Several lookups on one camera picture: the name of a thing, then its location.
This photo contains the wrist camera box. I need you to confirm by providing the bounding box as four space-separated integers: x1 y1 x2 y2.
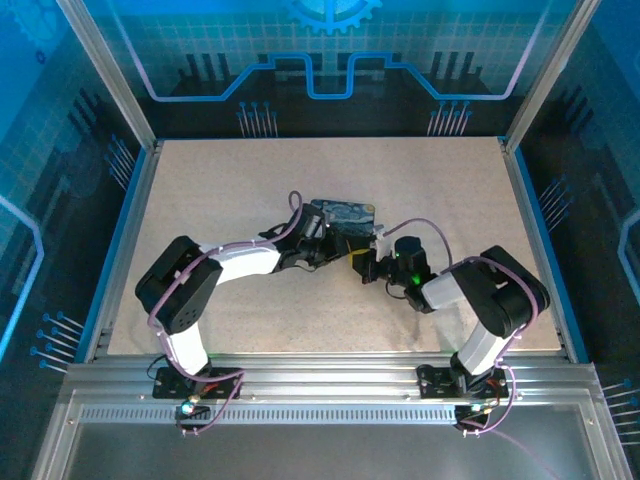
303 206 330 240
371 226 397 257

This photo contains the blue edge strip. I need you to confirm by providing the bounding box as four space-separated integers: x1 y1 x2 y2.
512 146 592 364
73 146 152 362

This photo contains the aluminium side rail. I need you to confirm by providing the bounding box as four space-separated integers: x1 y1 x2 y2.
498 136 576 362
83 139 165 362

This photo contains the black base plate left arm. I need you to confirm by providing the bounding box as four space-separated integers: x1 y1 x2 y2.
151 366 245 402

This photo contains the slotted grey cable duct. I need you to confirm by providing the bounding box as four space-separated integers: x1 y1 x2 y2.
78 405 474 427

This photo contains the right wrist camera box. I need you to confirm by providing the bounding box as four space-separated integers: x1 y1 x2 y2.
371 226 397 257

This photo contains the aluminium frame post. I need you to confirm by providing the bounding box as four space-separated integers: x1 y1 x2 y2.
501 0 604 152
55 0 160 152

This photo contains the starry night tin box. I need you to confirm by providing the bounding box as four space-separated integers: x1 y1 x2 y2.
310 198 385 247

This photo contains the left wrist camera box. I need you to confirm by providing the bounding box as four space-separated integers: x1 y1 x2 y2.
303 206 330 240

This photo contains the black base plate right arm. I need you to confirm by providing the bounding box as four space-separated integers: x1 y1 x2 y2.
415 361 522 401

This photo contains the aluminium front rail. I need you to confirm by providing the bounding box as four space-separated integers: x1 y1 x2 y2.
63 351 604 407

